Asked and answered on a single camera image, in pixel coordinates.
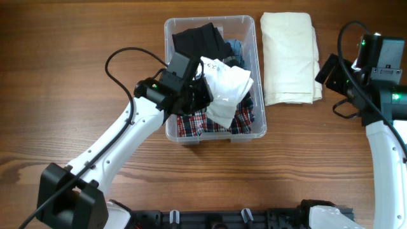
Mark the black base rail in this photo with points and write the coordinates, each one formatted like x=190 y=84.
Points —
x=245 y=218

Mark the black garment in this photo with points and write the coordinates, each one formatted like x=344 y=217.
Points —
x=204 y=41

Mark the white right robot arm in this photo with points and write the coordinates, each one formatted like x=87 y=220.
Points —
x=381 y=104

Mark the blue denim jeans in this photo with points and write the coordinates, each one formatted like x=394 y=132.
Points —
x=235 y=59

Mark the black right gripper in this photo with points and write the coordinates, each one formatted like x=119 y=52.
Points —
x=334 y=82

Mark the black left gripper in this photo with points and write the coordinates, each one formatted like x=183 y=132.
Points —
x=206 y=98

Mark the red navy plaid shirt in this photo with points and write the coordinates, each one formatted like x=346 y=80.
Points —
x=199 y=123

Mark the clear plastic storage bin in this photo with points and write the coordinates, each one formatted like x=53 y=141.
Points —
x=242 y=28

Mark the white printed t-shirt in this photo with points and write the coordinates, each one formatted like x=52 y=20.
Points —
x=228 y=86

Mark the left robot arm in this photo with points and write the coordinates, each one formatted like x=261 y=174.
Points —
x=73 y=196

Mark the cream cloth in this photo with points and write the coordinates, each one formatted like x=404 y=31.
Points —
x=291 y=59

